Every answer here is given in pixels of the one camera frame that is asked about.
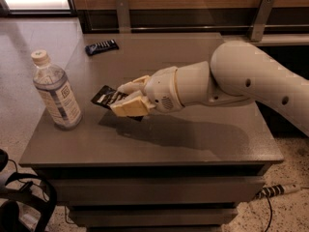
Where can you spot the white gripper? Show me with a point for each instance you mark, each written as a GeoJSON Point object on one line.
{"type": "Point", "coordinates": [161, 89]}

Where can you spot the black rxbar chocolate wrapper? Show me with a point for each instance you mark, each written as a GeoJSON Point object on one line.
{"type": "Point", "coordinates": [107, 96]}

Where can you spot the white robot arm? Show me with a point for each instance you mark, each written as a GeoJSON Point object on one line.
{"type": "Point", "coordinates": [236, 72]}

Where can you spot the clear plastic water bottle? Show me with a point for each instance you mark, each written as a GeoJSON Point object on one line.
{"type": "Point", "coordinates": [53, 85]}

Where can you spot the blue snack bar wrapper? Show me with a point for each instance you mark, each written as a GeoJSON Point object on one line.
{"type": "Point", "coordinates": [97, 48]}

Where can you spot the grey drawer cabinet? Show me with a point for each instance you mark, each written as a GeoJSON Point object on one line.
{"type": "Point", "coordinates": [177, 172]}

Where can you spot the white power strip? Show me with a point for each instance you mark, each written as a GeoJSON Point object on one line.
{"type": "Point", "coordinates": [268, 192]}

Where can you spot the black headphones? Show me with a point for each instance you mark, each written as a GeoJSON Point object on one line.
{"type": "Point", "coordinates": [16, 188]}

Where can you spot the left metal bracket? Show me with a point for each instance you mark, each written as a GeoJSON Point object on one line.
{"type": "Point", "coordinates": [123, 16]}

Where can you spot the metal bracket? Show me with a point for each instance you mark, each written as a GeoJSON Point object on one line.
{"type": "Point", "coordinates": [257, 29]}
{"type": "Point", "coordinates": [123, 16]}

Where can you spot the right metal bracket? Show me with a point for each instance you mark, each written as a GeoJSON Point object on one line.
{"type": "Point", "coordinates": [257, 29]}

